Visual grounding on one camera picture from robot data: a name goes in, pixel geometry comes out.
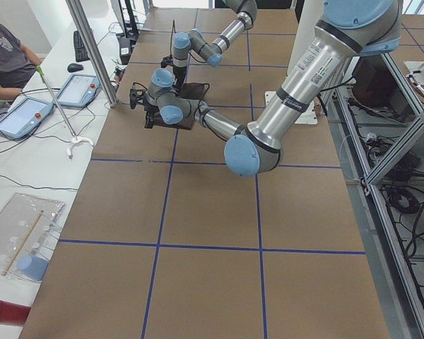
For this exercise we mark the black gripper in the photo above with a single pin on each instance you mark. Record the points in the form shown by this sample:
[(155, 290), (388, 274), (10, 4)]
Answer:
[(150, 112), (179, 75)]

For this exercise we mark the dark brown t-shirt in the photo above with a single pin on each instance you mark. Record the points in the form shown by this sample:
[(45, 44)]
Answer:
[(176, 109)]

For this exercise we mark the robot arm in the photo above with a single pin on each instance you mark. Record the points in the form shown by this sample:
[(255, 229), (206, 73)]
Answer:
[(346, 29), (211, 52)]

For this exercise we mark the black box with label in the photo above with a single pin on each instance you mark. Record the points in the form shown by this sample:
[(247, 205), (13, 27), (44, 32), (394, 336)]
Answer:
[(125, 50)]

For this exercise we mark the far teach pendant tablet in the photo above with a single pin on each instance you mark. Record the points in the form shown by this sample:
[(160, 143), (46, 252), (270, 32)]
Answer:
[(78, 91)]

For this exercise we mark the teach pendant tablet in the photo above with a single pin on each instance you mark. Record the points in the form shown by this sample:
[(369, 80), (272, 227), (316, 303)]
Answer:
[(78, 91), (24, 118)]

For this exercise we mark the black computer mouse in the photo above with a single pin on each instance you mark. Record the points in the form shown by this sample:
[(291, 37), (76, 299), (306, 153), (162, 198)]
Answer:
[(74, 67)]

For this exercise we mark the black keyboard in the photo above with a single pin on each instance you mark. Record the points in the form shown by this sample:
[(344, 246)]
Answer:
[(80, 51)]

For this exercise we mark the near teach pendant tablet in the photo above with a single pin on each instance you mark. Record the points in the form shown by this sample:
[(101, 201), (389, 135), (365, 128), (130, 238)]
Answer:
[(24, 118)]

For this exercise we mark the seated person grey shirt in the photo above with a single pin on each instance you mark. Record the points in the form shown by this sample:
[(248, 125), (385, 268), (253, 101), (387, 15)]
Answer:
[(17, 65)]

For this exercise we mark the wooden stick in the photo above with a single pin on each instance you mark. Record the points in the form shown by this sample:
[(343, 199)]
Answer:
[(22, 243)]

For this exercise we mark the clear plastic bag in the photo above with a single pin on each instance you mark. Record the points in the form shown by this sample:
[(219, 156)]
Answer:
[(16, 217)]

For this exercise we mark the blue cup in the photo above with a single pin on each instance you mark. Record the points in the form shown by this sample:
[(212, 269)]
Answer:
[(33, 267)]

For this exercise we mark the red cylinder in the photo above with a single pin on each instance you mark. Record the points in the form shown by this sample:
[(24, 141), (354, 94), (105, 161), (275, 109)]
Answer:
[(13, 314)]

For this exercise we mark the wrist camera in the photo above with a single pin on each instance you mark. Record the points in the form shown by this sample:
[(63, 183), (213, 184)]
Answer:
[(166, 62), (137, 93)]

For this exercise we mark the reacher stick green handle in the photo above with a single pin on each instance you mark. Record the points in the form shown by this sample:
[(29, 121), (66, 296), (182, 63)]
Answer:
[(75, 138)]

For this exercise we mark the aluminium frame post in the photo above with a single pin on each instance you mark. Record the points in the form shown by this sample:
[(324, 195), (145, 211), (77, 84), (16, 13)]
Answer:
[(81, 21)]

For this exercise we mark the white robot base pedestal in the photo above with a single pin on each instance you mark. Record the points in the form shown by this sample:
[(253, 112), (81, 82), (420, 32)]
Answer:
[(293, 102)]

